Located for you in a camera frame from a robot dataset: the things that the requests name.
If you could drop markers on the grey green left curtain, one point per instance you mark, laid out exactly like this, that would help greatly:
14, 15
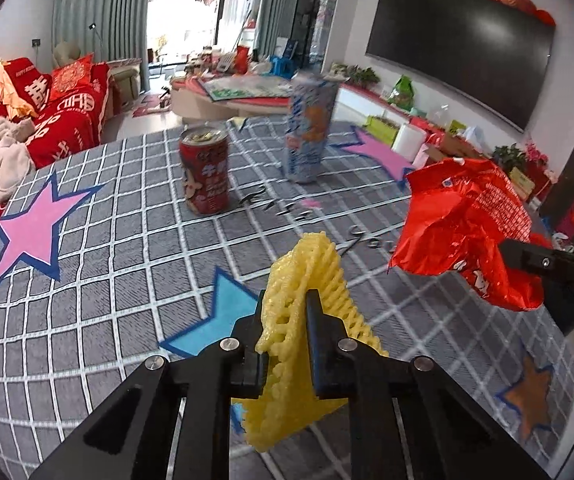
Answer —
109, 29

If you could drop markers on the red plastic snack bag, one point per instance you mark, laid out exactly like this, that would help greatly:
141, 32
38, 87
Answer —
461, 210

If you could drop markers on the grey green right curtain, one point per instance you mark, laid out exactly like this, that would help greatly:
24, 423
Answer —
274, 22

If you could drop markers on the red cardboard gift box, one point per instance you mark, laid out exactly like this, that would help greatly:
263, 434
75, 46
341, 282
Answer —
440, 145

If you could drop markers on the tall blue white can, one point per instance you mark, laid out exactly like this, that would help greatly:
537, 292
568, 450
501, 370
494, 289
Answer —
311, 107

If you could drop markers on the white cylindrical bin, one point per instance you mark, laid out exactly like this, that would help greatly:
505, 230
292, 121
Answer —
408, 141

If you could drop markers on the red drink can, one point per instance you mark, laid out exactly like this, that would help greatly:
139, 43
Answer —
204, 153

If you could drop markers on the yellow foam fruit net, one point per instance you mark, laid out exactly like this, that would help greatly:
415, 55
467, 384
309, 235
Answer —
288, 403

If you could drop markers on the red covered sofa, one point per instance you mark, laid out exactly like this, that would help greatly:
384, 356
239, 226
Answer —
62, 128

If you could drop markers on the grey checked star rug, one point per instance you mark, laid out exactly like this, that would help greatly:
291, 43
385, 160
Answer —
132, 272

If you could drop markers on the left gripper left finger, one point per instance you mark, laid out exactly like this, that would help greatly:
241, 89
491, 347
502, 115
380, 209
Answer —
167, 419

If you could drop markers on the grey green curtain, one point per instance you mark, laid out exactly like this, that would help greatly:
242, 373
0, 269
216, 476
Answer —
274, 22
109, 29

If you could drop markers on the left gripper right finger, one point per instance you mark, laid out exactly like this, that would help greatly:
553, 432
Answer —
408, 420

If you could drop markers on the large wall television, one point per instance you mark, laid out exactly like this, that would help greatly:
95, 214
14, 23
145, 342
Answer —
494, 54

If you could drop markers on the pink fleece blanket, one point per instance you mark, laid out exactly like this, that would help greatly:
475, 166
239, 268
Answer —
15, 160

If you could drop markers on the round coffee table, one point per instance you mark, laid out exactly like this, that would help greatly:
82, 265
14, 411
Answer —
197, 99

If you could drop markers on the red embroidered cushion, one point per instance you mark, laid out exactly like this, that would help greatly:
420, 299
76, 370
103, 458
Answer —
71, 76

